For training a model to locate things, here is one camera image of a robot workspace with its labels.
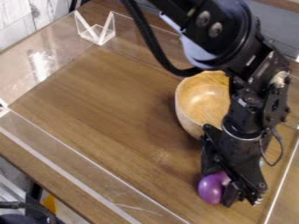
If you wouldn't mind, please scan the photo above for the clear acrylic tray wall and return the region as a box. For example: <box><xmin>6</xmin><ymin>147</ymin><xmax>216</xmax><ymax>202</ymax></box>
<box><xmin>0</xmin><ymin>15</ymin><xmax>299</xmax><ymax>224</ymax></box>

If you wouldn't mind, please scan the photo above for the purple toy eggplant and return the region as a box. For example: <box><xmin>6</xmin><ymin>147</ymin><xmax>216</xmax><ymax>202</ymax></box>
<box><xmin>197</xmin><ymin>171</ymin><xmax>229</xmax><ymax>205</ymax></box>

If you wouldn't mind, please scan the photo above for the clear acrylic corner bracket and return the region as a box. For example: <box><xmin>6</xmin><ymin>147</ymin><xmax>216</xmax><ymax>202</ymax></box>
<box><xmin>73</xmin><ymin>11</ymin><xmax>116</xmax><ymax>46</ymax></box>

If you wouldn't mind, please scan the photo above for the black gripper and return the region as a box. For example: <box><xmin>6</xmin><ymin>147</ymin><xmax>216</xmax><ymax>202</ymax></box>
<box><xmin>200</xmin><ymin>124</ymin><xmax>267</xmax><ymax>207</ymax></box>

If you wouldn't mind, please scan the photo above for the black cable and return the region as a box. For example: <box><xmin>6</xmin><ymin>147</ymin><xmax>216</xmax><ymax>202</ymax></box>
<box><xmin>121</xmin><ymin>0</ymin><xmax>205</xmax><ymax>78</ymax></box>

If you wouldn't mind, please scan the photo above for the brown wooden bowl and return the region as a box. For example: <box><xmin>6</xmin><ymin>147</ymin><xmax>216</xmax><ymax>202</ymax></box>
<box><xmin>175</xmin><ymin>71</ymin><xmax>229</xmax><ymax>139</ymax></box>

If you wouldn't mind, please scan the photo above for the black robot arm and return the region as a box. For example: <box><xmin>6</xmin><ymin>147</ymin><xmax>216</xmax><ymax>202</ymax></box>
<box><xmin>149</xmin><ymin>0</ymin><xmax>291</xmax><ymax>207</ymax></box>

